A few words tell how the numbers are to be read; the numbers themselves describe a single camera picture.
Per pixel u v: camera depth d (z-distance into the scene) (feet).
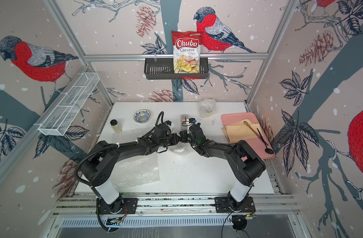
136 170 2.81
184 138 2.67
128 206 2.39
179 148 2.82
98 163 1.54
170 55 3.08
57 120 2.34
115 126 3.21
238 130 3.40
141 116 3.62
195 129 2.32
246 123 3.50
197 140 2.34
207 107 3.53
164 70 3.50
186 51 2.76
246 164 1.55
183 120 3.40
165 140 2.51
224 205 2.40
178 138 2.76
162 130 2.34
